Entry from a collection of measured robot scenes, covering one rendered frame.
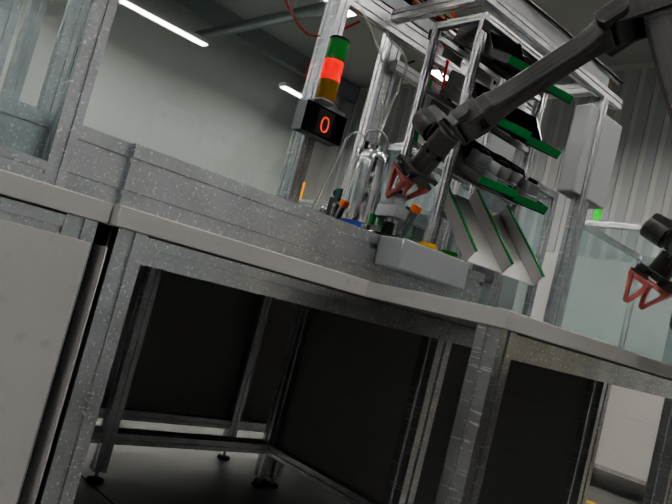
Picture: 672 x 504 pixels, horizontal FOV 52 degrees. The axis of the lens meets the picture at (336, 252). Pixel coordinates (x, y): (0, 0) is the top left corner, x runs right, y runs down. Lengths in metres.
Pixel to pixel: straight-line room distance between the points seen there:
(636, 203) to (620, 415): 5.84
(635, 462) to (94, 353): 4.82
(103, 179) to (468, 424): 0.66
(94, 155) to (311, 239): 0.42
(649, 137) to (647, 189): 0.81
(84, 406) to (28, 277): 0.20
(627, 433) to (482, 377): 4.46
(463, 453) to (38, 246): 0.68
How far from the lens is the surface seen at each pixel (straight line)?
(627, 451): 5.53
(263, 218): 1.19
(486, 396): 1.09
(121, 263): 1.00
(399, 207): 1.61
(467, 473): 1.10
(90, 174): 1.07
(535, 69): 1.62
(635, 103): 11.60
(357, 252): 1.33
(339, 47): 1.67
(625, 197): 11.06
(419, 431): 1.45
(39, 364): 1.00
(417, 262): 1.35
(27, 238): 0.97
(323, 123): 1.62
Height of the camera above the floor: 0.80
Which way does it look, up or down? 5 degrees up
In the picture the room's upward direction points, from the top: 14 degrees clockwise
